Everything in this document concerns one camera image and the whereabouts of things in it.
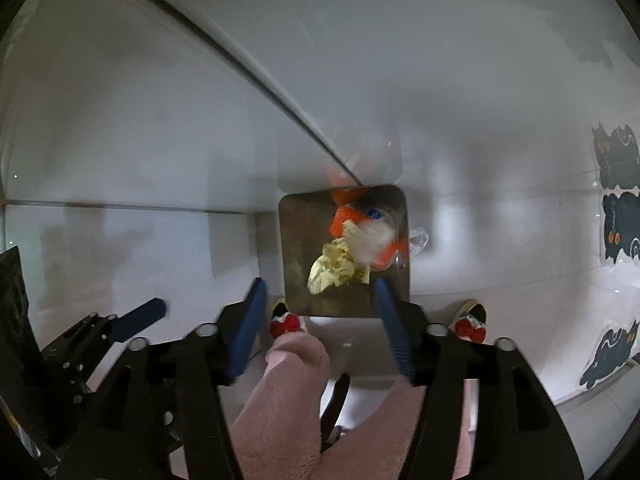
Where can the pink fleece trousers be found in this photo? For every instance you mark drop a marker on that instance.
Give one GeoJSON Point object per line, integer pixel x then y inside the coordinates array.
{"type": "Point", "coordinates": [280, 400]}

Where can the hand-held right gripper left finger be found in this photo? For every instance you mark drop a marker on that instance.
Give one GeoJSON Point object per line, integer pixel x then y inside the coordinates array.
{"type": "Point", "coordinates": [251, 322]}

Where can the clear plastic bag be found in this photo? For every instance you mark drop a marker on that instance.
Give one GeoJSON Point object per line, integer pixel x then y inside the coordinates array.
{"type": "Point", "coordinates": [417, 242]}

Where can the white crumpled tissue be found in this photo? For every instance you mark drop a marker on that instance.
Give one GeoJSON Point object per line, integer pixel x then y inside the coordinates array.
{"type": "Point", "coordinates": [372, 240]}

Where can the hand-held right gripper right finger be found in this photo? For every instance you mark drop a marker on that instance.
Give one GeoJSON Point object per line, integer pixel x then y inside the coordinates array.
{"type": "Point", "coordinates": [392, 330]}

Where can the orange crumpled packet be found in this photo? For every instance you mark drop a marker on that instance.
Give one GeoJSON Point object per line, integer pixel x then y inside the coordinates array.
{"type": "Point", "coordinates": [342, 217]}

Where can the square metal trash bin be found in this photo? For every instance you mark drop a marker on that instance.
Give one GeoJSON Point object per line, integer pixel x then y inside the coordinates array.
{"type": "Point", "coordinates": [297, 240]}

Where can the slipper with red bow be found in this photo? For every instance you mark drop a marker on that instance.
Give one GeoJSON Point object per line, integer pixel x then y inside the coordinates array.
{"type": "Point", "coordinates": [470, 325]}
{"type": "Point", "coordinates": [285, 325]}

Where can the black cat floor sticker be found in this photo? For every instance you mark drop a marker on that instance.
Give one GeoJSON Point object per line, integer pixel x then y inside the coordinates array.
{"type": "Point", "coordinates": [620, 230]}
{"type": "Point", "coordinates": [607, 360]}

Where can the yellow crumpled paper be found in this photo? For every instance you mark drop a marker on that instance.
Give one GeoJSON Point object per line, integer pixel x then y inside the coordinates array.
{"type": "Point", "coordinates": [330, 267]}

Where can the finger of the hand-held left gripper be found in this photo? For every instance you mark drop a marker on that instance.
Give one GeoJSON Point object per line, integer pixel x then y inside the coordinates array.
{"type": "Point", "coordinates": [142, 312]}

